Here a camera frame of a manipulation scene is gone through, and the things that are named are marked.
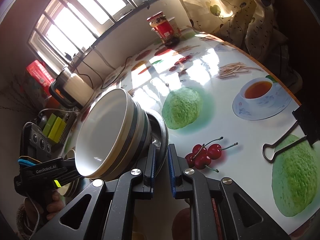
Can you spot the upper green box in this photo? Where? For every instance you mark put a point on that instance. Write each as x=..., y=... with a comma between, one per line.
x=49, y=125

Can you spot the red paper package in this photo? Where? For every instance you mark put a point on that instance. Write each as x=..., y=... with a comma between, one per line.
x=41, y=75

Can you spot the zigzag patterned tray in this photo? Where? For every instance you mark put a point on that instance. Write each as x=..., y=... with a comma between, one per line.
x=71, y=118

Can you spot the dried twig branches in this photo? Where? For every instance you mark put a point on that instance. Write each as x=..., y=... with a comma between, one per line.
x=18, y=98

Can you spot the stainless steel bowl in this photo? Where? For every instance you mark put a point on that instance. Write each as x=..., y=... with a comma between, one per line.
x=160, y=137

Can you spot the red chili sauce jar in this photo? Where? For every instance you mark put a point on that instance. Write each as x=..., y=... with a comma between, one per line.
x=159, y=24

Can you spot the fruit printed tablecloth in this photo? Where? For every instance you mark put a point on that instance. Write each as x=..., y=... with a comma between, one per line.
x=204, y=89

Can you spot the white electric kettle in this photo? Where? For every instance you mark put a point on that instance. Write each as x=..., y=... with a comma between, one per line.
x=71, y=91

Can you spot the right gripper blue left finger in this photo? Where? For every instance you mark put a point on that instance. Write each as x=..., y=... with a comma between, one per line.
x=136, y=184

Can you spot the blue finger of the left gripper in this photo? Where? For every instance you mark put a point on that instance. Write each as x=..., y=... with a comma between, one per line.
x=69, y=172

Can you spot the black camera box left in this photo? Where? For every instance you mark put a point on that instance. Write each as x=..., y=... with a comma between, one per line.
x=34, y=143

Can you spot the white blue-striped bowl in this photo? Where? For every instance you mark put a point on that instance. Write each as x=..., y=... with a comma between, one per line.
x=104, y=132
x=129, y=145

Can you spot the person's left hand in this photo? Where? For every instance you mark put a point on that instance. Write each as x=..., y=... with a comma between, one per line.
x=54, y=206

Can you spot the heart patterned curtain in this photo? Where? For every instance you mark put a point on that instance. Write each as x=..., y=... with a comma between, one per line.
x=247, y=24

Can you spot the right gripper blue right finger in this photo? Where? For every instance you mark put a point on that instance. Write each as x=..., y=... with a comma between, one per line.
x=188, y=183

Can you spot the window with bars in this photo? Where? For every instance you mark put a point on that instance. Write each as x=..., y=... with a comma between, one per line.
x=68, y=30

